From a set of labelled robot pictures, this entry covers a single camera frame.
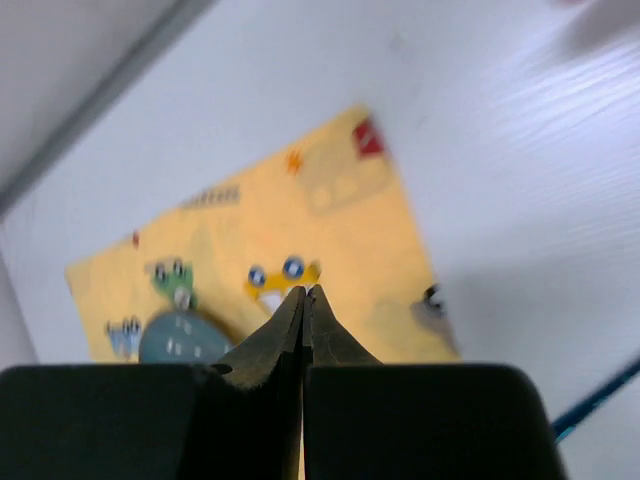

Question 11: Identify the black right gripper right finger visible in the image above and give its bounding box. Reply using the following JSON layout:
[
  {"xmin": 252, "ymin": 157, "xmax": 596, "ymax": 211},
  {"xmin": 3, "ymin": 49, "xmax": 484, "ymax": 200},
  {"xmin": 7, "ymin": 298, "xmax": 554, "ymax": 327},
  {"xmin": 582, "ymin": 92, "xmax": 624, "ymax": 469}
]
[{"xmin": 302, "ymin": 285, "xmax": 380, "ymax": 479}]

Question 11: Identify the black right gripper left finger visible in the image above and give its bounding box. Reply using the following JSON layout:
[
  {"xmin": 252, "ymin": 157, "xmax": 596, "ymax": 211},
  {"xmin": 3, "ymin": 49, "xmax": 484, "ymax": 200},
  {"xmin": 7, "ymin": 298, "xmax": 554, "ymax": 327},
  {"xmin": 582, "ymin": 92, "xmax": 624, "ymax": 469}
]
[{"xmin": 192, "ymin": 287, "xmax": 305, "ymax": 479}]

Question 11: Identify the teal ceramic plate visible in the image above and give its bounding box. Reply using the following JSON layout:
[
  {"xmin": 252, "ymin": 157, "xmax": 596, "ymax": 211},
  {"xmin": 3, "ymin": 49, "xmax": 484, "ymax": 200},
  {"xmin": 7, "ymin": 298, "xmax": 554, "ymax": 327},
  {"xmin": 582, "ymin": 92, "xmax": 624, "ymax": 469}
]
[{"xmin": 138, "ymin": 310, "xmax": 234, "ymax": 364}]

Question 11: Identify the yellow car-print placemat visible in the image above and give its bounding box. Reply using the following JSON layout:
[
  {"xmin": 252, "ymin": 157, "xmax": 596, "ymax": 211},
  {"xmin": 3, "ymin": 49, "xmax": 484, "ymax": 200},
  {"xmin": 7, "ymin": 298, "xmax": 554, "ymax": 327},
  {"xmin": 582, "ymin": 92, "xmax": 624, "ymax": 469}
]
[{"xmin": 66, "ymin": 106, "xmax": 458, "ymax": 363}]

